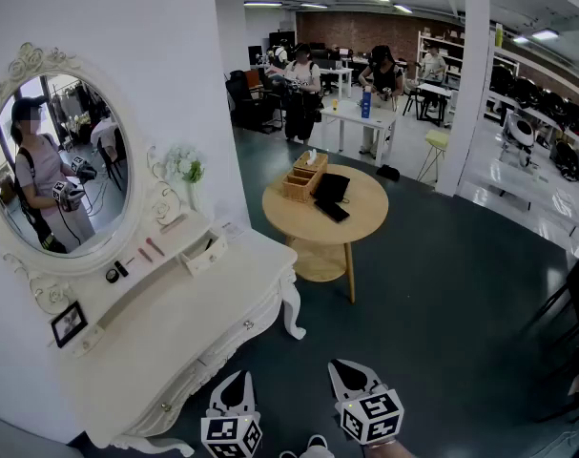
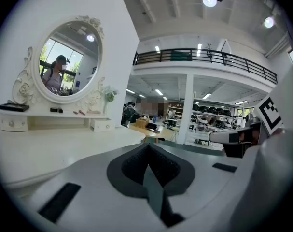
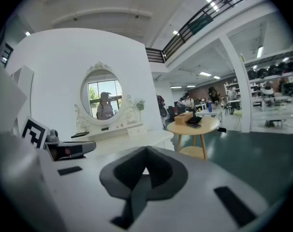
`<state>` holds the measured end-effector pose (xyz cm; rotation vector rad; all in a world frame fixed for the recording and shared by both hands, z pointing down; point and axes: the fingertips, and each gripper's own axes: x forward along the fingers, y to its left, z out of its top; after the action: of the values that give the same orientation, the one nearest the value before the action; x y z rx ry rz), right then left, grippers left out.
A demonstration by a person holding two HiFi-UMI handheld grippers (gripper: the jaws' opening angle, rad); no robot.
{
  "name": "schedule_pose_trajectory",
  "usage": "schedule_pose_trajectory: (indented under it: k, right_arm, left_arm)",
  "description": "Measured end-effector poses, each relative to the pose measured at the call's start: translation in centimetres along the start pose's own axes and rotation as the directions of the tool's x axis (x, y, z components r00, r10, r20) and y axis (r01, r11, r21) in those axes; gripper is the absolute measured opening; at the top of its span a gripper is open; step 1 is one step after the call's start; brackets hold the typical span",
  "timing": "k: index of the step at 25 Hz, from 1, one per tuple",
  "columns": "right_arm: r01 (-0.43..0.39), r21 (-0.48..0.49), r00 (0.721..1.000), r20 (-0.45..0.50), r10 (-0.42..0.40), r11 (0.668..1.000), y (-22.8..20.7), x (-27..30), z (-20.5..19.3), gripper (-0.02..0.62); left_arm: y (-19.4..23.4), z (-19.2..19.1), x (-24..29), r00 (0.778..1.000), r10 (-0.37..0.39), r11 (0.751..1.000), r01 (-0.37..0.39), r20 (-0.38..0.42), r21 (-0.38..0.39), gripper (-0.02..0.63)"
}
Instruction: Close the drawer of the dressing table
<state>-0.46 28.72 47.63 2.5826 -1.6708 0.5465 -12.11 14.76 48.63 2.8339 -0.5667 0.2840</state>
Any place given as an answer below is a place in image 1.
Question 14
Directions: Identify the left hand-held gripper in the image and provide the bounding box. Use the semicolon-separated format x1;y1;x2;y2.
200;370;263;458

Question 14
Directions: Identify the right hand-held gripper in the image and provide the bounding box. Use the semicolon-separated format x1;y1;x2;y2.
327;359;406;447

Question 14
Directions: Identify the small white drawer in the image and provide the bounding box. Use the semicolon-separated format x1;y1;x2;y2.
72;324;105;358
180;233;229;278

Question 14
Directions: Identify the person's right forearm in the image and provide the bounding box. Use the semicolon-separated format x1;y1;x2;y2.
363;439;417;458

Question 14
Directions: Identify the white desk drawer with knob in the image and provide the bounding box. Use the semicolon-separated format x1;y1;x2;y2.
126;360;209;436
196;287;286;367

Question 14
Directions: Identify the white dressing table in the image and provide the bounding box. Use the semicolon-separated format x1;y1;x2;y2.
48;210;308;457

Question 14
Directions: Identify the flat black case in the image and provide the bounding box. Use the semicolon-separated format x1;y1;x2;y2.
313;198;351;224

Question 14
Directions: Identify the round wooden table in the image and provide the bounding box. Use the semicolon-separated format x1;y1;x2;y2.
261;162;390;304

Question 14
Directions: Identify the beige comb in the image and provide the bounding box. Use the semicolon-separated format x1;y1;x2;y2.
158;214;190;235

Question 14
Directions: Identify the black fabric pouch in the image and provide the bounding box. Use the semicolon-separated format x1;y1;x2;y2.
311;173;352;205

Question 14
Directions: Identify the wicker organizer basket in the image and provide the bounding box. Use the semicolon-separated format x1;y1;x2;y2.
281;151;329;204

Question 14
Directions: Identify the black bag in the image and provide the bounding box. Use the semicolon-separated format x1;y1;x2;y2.
375;163;402;183

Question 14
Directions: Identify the white flower bouquet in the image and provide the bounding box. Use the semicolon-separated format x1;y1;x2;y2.
164;144;206;212

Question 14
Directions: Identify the oval white framed mirror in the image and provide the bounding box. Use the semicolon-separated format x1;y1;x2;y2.
0;41;195;317

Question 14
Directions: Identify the yellow stool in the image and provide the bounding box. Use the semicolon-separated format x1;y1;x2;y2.
416;129;450;184

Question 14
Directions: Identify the white rectangular table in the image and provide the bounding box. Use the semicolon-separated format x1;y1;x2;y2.
320;98;399;167
319;66;355;100

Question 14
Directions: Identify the black office chair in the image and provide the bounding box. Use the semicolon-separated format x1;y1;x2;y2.
225;69;283;133

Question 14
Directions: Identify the white round robot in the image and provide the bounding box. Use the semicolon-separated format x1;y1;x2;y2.
499;110;538;169

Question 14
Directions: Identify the black legged white table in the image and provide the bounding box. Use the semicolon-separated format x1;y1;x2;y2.
415;81;455;128

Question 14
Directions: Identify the orange backed chair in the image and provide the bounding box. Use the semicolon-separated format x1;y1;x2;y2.
244;69;271;99

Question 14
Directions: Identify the row of black robot shells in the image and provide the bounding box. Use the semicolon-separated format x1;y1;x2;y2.
488;62;579;185

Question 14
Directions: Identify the white shelf unit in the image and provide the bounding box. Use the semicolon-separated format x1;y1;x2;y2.
416;29;466;85

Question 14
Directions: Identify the black picture frame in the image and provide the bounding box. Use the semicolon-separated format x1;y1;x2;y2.
50;301;89;349

